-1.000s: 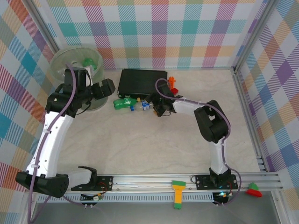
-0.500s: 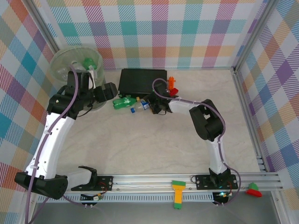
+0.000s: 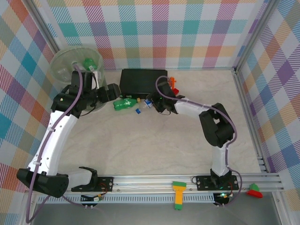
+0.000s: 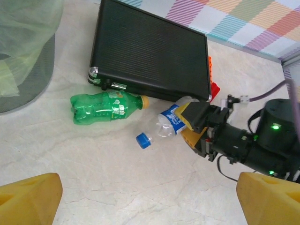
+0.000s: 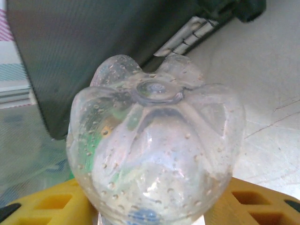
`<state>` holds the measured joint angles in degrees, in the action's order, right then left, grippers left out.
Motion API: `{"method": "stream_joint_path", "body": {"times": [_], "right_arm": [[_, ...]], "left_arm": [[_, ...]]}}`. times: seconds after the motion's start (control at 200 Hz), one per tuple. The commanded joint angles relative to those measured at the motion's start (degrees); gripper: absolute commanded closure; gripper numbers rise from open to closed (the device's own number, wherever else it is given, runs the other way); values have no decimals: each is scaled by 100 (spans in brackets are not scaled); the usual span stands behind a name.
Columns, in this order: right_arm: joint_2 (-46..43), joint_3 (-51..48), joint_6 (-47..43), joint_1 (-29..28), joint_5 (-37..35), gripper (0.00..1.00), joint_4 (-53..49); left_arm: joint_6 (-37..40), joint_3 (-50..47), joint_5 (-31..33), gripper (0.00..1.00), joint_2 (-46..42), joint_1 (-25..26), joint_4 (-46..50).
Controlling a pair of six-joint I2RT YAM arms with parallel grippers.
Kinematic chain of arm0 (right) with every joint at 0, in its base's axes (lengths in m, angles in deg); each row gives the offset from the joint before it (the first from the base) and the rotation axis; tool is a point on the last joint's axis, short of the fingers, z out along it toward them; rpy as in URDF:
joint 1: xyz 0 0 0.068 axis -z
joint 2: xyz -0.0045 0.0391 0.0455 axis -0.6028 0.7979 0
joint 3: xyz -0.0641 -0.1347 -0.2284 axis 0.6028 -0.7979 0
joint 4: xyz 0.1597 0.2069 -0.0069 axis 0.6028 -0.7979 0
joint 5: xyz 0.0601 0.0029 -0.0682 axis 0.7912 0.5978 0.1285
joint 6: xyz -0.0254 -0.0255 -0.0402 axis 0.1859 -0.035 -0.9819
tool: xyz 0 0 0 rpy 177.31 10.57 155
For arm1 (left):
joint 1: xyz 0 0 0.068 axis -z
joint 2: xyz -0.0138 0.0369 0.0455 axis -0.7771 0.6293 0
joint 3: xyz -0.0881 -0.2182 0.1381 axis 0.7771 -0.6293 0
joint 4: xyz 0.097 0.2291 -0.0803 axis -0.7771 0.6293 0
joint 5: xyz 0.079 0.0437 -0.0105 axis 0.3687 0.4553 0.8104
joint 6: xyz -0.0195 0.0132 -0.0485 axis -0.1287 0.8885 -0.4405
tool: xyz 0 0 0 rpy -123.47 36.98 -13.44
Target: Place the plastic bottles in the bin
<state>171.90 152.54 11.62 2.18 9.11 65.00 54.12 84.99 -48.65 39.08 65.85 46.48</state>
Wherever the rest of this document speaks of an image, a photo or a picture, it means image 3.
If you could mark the small black electronics connector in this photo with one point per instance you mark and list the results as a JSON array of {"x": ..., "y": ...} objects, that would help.
[
  {"x": 98, "y": 198},
  {"x": 222, "y": 195}
]

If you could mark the red green toy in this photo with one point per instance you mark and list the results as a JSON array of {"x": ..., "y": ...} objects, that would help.
[{"x": 254, "y": 193}]

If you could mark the green plastic soda bottle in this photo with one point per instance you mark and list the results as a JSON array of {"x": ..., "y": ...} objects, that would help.
[
  {"x": 89, "y": 62},
  {"x": 124, "y": 103}
]

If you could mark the orange plastic toy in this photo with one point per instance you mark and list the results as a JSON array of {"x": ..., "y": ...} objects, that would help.
[{"x": 173, "y": 80}]

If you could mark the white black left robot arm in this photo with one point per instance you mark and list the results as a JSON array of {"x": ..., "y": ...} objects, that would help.
[{"x": 56, "y": 136}]

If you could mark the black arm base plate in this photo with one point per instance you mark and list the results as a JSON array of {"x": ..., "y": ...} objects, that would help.
[
  {"x": 106, "y": 181},
  {"x": 204, "y": 181}
]

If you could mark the aluminium mounting rail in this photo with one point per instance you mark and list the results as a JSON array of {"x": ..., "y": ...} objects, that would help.
[{"x": 145, "y": 184}]

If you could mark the aluminium frame post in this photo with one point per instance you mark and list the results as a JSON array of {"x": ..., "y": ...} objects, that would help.
[
  {"x": 44, "y": 25},
  {"x": 255, "y": 35}
]

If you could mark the red toy block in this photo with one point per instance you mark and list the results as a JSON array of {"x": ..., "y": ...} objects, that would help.
[{"x": 175, "y": 90}]

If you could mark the black hard case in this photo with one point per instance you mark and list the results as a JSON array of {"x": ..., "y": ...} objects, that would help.
[{"x": 138, "y": 82}]

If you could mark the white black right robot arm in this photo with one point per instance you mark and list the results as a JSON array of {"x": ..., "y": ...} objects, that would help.
[{"x": 215, "y": 126}]

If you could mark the yellow green toy block stack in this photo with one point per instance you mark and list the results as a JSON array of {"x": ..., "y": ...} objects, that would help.
[{"x": 179, "y": 194}]

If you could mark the clear plastic bin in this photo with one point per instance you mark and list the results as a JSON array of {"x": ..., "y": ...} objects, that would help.
[{"x": 100, "y": 106}]

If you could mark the clear bottle blue white label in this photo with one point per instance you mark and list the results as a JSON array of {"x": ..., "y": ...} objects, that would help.
[{"x": 146, "y": 104}]

